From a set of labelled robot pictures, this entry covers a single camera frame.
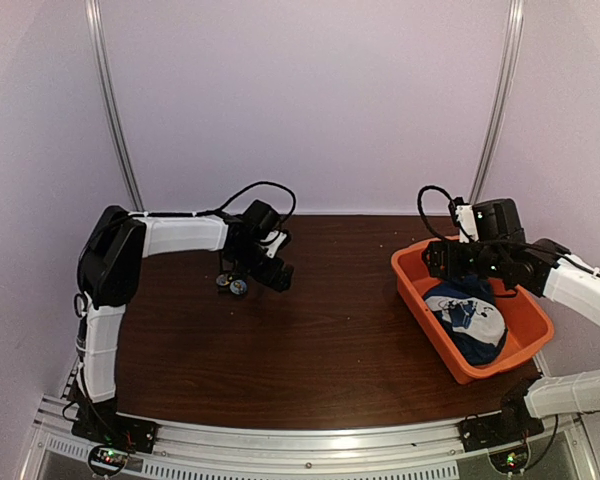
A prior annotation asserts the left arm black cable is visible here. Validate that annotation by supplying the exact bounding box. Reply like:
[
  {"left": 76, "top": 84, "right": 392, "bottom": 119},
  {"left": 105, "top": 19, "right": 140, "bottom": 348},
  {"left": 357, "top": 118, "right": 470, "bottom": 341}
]
[{"left": 199, "top": 181, "right": 297, "bottom": 236}]

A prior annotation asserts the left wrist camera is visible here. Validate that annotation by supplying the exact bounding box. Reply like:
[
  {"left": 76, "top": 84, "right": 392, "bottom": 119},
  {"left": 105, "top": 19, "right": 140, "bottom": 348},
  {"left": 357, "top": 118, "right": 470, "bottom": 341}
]
[{"left": 259, "top": 230, "right": 288, "bottom": 258}]

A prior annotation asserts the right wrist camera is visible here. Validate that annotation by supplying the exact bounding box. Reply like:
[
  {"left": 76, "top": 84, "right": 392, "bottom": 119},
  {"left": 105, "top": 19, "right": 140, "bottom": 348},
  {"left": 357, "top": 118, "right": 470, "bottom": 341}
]
[{"left": 449, "top": 197, "right": 479, "bottom": 243}]

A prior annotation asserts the orange plastic bin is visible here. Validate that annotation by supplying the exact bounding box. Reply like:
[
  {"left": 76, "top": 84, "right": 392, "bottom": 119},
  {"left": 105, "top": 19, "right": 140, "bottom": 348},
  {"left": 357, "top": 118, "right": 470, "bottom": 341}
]
[{"left": 391, "top": 240, "right": 554, "bottom": 385}]

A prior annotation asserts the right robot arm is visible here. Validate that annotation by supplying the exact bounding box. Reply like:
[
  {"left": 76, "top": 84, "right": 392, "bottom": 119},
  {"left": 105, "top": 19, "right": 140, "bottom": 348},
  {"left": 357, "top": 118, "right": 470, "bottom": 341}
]
[{"left": 422, "top": 198, "right": 600, "bottom": 442}]

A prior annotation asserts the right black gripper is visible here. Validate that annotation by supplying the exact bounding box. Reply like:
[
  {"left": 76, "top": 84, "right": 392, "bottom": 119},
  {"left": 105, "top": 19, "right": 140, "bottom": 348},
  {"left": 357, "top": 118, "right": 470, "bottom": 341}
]
[{"left": 422, "top": 239, "right": 506, "bottom": 280}]

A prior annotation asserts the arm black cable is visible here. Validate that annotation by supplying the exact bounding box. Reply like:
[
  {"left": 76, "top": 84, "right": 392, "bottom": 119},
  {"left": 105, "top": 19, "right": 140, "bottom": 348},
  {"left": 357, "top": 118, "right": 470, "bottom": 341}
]
[
  {"left": 417, "top": 185, "right": 561, "bottom": 251},
  {"left": 199, "top": 181, "right": 297, "bottom": 236}
]

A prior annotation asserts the right circuit board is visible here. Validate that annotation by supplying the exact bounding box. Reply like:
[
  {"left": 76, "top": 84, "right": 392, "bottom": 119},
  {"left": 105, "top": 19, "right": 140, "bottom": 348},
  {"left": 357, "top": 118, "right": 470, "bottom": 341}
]
[{"left": 489, "top": 445, "right": 530, "bottom": 476}]

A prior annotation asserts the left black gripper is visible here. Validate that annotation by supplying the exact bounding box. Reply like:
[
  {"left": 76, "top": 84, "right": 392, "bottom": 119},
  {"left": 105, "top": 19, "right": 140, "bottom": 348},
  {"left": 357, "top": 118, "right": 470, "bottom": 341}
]
[{"left": 231, "top": 242, "right": 294, "bottom": 292}]

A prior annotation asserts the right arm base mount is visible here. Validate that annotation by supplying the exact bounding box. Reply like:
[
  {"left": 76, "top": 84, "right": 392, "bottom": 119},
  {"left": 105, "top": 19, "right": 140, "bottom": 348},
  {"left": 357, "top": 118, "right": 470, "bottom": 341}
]
[{"left": 457, "top": 413, "right": 544, "bottom": 452}]

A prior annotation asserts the front aluminium rail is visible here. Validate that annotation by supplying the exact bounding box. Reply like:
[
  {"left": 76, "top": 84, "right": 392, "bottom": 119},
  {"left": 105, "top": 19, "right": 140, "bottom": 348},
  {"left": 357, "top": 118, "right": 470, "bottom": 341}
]
[{"left": 29, "top": 384, "right": 600, "bottom": 480}]

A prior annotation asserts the starry night round brooch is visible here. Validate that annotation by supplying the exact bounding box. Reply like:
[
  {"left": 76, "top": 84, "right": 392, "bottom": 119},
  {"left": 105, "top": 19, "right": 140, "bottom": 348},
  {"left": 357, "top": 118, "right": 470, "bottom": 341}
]
[{"left": 216, "top": 274, "right": 231, "bottom": 288}]

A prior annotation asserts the black brooch display box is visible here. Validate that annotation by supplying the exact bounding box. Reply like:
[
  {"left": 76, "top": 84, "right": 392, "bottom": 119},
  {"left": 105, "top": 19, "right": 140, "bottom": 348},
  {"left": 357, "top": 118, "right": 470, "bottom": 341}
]
[{"left": 215, "top": 259, "right": 248, "bottom": 296}]

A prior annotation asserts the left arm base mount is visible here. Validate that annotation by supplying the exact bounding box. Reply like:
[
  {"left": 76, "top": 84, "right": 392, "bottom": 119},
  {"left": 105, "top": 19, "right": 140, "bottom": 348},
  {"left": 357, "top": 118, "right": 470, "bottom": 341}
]
[{"left": 71, "top": 416, "right": 158, "bottom": 454}]

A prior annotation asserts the navy white clothing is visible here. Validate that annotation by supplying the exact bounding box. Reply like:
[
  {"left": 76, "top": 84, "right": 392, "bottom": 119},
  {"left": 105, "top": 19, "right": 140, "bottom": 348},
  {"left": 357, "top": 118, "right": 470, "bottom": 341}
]
[{"left": 423, "top": 275, "right": 508, "bottom": 367}]

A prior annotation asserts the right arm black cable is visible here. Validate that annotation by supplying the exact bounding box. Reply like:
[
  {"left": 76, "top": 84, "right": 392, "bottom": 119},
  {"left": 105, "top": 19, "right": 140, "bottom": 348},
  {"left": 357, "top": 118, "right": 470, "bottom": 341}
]
[{"left": 417, "top": 185, "right": 561, "bottom": 251}]

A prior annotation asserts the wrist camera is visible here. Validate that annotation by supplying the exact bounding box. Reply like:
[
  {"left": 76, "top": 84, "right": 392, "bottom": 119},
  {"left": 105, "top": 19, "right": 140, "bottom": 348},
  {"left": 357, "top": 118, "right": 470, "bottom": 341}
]
[
  {"left": 449, "top": 197, "right": 479, "bottom": 243},
  {"left": 259, "top": 230, "right": 288, "bottom": 258}
]

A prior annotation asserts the left aluminium frame post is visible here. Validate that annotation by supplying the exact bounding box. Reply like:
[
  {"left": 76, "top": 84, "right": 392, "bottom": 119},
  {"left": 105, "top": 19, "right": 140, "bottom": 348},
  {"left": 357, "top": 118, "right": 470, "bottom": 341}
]
[{"left": 84, "top": 0, "right": 145, "bottom": 211}]

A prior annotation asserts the aluminium frame post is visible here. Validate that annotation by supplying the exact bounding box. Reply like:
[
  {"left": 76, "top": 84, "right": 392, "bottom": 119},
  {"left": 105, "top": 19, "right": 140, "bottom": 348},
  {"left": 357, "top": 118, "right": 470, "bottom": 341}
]
[
  {"left": 84, "top": 0, "right": 145, "bottom": 211},
  {"left": 469, "top": 0, "right": 525, "bottom": 203}
]

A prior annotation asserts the right aluminium frame post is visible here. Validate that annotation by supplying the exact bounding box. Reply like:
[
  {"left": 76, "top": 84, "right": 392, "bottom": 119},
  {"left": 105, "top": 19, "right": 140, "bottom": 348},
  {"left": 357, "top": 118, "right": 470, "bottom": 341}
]
[{"left": 469, "top": 0, "right": 525, "bottom": 203}]

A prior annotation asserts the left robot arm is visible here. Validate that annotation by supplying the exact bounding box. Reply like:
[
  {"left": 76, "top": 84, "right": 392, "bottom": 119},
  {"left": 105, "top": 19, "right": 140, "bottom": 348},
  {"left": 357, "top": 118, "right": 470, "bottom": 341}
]
[{"left": 74, "top": 200, "right": 294, "bottom": 444}]

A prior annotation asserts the circuit board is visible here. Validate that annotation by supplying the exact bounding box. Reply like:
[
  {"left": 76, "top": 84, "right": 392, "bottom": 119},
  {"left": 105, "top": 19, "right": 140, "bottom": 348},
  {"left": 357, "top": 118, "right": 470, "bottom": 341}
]
[
  {"left": 489, "top": 445, "right": 530, "bottom": 476},
  {"left": 87, "top": 445, "right": 129, "bottom": 477}
]

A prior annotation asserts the left circuit board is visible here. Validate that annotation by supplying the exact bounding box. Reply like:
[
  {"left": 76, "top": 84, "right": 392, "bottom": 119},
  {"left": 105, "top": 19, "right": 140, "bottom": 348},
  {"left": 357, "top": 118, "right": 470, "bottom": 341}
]
[{"left": 87, "top": 445, "right": 129, "bottom": 477}]

